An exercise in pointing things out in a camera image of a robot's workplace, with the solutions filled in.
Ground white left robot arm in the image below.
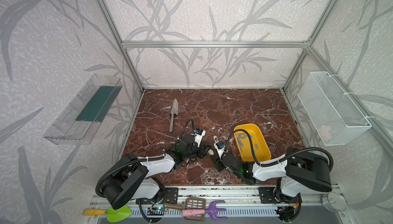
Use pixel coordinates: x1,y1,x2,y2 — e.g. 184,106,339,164
95,129,210,210

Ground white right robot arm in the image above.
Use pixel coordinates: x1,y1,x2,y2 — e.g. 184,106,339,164
215,144,334,198

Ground yellow plastic tray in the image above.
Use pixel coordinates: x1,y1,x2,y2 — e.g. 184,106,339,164
233,123,272,163

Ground grey staple strips pile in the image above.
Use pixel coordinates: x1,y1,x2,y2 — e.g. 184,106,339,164
235,132,250,147

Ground grey toy trowel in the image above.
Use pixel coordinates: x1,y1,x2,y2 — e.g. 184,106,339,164
169,99,179,132

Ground brown toy spatula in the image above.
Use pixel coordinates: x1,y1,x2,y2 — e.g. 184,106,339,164
163,197,206,222

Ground round grey metal disc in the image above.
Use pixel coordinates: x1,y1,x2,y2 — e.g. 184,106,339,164
321,192,347,212

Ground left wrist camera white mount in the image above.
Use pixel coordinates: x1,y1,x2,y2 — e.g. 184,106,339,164
193,128,206,147

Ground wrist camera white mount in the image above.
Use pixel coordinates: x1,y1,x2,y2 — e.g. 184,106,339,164
214,141,227,160
193,128,206,147

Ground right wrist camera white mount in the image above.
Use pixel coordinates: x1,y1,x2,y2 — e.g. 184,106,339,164
214,141,227,160

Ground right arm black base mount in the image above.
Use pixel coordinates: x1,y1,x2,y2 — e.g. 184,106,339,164
258,186,303,206

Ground white slotted cable duct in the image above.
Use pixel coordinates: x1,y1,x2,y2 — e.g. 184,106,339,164
128,207,280,218

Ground purple toy fork pink handle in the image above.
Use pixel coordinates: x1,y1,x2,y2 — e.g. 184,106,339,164
182,200,228,221

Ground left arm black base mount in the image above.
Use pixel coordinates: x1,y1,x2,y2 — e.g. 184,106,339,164
136,178,179,205

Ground green toy shovel yellow handle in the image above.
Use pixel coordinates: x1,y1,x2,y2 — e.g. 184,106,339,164
84,205,132,223

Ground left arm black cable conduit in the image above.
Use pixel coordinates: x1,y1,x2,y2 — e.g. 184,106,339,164
94,118,196,198

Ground white wire mesh basket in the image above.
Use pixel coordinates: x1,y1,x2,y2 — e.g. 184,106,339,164
298,71,372,146

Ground clear plastic wall bin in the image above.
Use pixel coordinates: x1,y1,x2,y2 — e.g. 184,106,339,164
44,74,123,145

